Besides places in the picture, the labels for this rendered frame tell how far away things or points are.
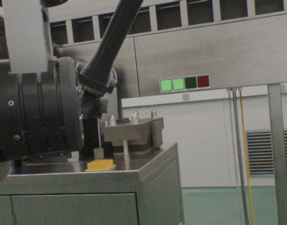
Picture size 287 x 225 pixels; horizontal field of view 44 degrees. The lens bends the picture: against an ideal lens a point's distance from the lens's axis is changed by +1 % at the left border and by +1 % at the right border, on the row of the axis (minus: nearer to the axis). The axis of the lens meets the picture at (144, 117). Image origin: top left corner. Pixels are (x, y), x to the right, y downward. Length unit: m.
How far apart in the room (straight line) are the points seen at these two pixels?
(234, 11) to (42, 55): 1.43
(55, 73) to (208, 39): 1.31
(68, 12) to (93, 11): 0.14
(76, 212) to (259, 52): 1.05
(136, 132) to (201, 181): 2.84
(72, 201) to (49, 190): 0.10
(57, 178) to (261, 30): 1.08
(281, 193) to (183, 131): 2.34
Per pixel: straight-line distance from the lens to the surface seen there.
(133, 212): 1.26
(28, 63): 0.49
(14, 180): 1.40
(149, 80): 1.78
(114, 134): 1.46
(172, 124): 4.15
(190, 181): 4.23
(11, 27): 0.50
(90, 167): 1.27
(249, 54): 1.72
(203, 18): 1.84
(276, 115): 1.89
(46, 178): 1.33
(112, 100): 1.68
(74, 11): 1.97
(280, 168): 1.92
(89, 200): 1.30
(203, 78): 1.72
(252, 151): 4.09
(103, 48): 0.84
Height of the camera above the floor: 1.13
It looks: 3 degrees down
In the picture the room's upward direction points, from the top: 5 degrees counter-clockwise
